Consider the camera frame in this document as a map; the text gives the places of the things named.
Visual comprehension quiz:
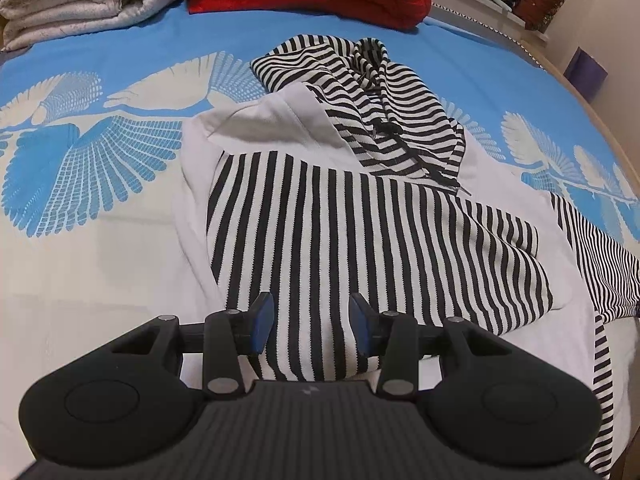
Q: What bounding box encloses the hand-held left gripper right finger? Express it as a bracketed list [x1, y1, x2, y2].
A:
[349, 292, 507, 397]

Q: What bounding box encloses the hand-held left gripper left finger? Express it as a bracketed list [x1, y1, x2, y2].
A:
[107, 292, 276, 397]

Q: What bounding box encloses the black and white striped hoodie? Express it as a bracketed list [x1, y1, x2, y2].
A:
[172, 35, 593, 383]

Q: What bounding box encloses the blue and white printed bedspread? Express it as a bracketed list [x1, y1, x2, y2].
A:
[0, 4, 640, 480]

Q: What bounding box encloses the fine striped garment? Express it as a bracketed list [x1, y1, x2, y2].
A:
[549, 193, 640, 477]

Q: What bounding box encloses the purple box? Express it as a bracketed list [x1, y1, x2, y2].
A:
[569, 47, 609, 102]

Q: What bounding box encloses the folded white speckled blanket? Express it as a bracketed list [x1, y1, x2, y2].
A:
[0, 0, 189, 52]

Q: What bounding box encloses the wooden bed frame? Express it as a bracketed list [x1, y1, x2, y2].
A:
[520, 35, 640, 196]

